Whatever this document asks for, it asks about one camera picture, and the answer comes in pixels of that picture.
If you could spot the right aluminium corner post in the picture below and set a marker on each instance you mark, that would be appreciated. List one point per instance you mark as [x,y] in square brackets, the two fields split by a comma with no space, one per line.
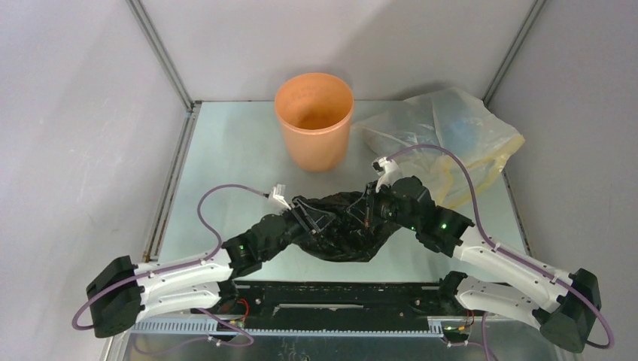
[514,48]

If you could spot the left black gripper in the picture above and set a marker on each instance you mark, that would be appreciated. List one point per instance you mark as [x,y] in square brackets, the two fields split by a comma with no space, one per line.
[314,220]

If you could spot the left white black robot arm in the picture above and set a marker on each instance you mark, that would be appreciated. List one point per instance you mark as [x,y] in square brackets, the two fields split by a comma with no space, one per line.
[174,284]

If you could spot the aluminium frame rail front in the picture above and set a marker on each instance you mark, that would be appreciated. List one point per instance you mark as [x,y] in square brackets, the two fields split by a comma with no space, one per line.
[346,308]

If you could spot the black trash bag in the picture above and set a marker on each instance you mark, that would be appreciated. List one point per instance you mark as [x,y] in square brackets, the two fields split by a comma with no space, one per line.
[345,240]

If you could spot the aluminium corner post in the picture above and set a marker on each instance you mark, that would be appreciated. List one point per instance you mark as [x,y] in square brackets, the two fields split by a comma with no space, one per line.
[514,48]
[160,51]

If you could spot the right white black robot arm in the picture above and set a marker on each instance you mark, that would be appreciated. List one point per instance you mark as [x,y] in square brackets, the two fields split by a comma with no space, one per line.
[561,305]

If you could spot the small circuit board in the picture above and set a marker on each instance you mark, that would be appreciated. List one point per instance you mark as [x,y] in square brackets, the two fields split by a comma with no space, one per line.
[457,329]
[230,326]

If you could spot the left small circuit board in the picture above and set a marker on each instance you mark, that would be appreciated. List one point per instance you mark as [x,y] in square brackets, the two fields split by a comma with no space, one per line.
[230,326]

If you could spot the translucent yellowish plastic bag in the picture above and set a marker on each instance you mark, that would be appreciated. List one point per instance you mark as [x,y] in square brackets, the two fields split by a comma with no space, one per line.
[450,119]

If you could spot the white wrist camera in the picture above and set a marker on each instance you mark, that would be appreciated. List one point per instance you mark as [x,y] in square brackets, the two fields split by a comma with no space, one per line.
[277,199]
[388,172]

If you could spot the right small circuit board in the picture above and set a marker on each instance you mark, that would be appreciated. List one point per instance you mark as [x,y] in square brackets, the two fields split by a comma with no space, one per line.
[457,329]

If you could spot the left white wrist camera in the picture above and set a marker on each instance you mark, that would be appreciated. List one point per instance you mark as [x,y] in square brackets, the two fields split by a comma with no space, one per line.
[277,199]

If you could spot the orange plastic trash bin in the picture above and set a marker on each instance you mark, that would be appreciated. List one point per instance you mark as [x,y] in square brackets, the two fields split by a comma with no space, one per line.
[315,112]

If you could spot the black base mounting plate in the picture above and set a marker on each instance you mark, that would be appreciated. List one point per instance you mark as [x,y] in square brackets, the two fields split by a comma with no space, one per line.
[338,307]

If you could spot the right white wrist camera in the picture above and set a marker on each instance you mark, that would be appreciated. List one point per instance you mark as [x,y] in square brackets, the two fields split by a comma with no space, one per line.
[388,172]

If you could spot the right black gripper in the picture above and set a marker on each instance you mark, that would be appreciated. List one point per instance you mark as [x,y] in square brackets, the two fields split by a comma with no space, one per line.
[372,208]

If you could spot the left aluminium corner post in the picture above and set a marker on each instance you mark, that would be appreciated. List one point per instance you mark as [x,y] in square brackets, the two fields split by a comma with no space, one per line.
[160,51]

